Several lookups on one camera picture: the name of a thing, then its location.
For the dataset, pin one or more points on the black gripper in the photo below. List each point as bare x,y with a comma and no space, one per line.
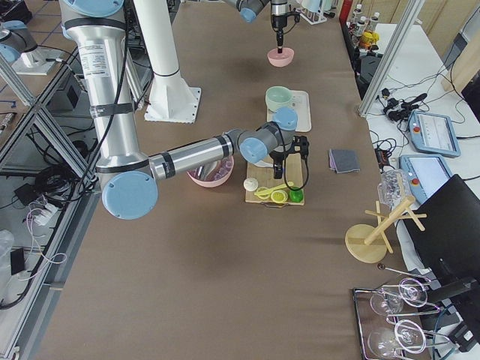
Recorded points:
277,157
278,19

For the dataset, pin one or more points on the small pink bowl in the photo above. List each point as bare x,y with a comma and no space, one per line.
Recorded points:
280,59

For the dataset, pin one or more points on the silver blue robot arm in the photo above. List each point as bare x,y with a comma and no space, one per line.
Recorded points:
250,9
128,177

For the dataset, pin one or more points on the yellow plastic spoon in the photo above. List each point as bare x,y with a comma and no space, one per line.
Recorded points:
265,192

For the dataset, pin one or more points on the green bowl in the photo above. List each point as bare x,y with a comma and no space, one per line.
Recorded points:
277,97

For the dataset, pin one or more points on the large pink bowl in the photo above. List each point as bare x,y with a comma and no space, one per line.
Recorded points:
223,172

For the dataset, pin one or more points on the bamboo cutting board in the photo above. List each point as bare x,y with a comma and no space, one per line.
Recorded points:
265,178

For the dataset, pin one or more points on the yellow lemon half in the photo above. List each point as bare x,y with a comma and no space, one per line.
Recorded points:
279,196

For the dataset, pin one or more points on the green lime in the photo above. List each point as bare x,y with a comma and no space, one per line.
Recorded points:
296,195

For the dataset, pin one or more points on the white drying rack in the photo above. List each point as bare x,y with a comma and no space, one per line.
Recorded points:
314,11

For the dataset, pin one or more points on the grey folded cloth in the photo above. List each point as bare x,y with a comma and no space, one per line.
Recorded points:
343,160

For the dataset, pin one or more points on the white cartoon tray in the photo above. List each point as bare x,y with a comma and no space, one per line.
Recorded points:
301,105

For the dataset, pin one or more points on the metal scoop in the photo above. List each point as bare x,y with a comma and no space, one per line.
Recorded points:
203,172

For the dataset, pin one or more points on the wooden mug tree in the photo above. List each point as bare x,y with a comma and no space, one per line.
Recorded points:
370,244

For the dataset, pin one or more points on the clear glass mug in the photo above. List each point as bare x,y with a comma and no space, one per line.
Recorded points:
393,187

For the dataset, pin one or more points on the lower blue teach pendant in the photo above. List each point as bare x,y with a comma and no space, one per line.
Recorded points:
426,174

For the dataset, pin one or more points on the blue teach pendant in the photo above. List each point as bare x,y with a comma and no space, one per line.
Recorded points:
426,174
433,133

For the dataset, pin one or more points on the upper blue teach pendant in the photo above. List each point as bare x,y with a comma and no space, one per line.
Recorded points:
433,133

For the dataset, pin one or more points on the upper wine glass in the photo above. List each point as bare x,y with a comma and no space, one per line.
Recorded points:
389,300

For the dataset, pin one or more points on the wine glass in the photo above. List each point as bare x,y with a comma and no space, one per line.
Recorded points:
406,338
389,300

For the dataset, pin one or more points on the black monitor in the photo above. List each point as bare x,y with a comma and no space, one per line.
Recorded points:
449,246

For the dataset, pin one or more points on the lower wine glass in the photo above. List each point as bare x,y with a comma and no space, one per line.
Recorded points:
406,338

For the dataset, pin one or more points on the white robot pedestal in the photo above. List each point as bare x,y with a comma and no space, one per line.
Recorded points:
170,97

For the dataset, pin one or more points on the aluminium frame post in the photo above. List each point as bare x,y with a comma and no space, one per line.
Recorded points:
398,37

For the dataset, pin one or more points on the black wire glass rack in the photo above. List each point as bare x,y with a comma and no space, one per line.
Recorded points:
369,321

